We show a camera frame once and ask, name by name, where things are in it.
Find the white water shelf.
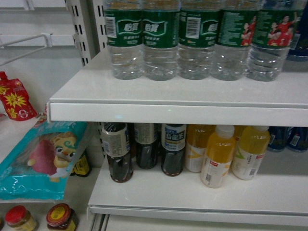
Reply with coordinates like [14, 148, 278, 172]
[48, 50, 308, 127]

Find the water bottle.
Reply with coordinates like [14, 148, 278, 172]
[103, 0, 143, 80]
[211, 0, 258, 81]
[142, 0, 180, 81]
[246, 0, 307, 82]
[178, 0, 221, 80]

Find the white tea shelf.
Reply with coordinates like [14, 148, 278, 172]
[89, 150, 308, 227]

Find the middle dark tea bottle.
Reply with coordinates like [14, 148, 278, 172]
[134, 123, 158, 169]

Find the right oolong tea bottle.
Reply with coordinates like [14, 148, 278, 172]
[161, 124, 187, 177]

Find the front dark oolong tea bottle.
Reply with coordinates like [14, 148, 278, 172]
[102, 122, 133, 183]

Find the orange drink bottle rear left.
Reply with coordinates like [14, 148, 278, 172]
[184, 124, 214, 173]

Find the orange drink bottle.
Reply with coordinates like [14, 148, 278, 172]
[184, 124, 214, 173]
[200, 125, 236, 188]

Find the orange drink bottle front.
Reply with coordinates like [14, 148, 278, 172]
[200, 125, 236, 188]

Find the black yellow label bottle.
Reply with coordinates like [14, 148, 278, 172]
[70, 150, 92, 178]

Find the yellow drink bottle right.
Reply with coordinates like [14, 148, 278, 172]
[231, 126, 270, 180]

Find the blue bottles lower right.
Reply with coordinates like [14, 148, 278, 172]
[267, 126, 308, 153]

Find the teal sweet potato noodle bag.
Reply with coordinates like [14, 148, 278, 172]
[0, 120, 91, 200]

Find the dark chili sauce jar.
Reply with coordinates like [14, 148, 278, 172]
[46, 203, 79, 231]

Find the red sauce pouch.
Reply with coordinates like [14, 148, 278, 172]
[0, 71, 38, 121]

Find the red lid jar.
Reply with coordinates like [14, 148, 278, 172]
[4, 205, 38, 231]

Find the white slotted upright post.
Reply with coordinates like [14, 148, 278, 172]
[65, 0, 107, 66]

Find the white wire hook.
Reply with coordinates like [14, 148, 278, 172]
[0, 33, 52, 66]

